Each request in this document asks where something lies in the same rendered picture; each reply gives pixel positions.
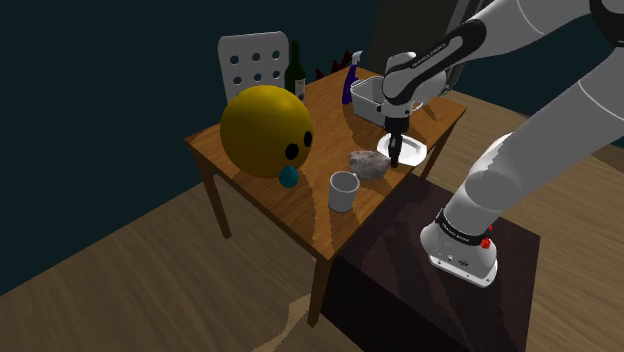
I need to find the small teal drop shape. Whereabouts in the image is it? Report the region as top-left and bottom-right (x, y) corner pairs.
(278, 165), (300, 189)

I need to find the grey rock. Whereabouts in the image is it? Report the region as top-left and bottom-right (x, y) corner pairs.
(348, 149), (392, 180)

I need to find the white chair with holes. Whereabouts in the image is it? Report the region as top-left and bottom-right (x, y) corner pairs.
(217, 31), (291, 104)

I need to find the purple spray bottle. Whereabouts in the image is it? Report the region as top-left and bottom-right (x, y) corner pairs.
(341, 50), (364, 106)

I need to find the dark red spiky plant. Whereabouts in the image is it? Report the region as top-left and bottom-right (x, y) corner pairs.
(314, 49), (355, 82)

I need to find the white plate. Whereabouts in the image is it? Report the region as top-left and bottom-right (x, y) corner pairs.
(376, 132), (428, 167)

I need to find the grey rectangular tub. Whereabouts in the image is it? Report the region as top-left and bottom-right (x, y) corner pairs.
(350, 75), (425, 127)

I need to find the wooden table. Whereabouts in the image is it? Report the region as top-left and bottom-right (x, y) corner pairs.
(184, 66), (468, 328)

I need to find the yellow ball with black holes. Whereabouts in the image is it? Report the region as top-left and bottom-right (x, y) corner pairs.
(219, 85), (315, 180)

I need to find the dark green wine bottle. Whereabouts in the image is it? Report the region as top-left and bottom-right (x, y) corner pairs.
(284, 39), (307, 104)

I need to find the white cup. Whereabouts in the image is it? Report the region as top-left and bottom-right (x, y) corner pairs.
(327, 170), (361, 214)

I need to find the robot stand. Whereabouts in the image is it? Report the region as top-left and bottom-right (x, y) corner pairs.
(321, 173), (541, 352)

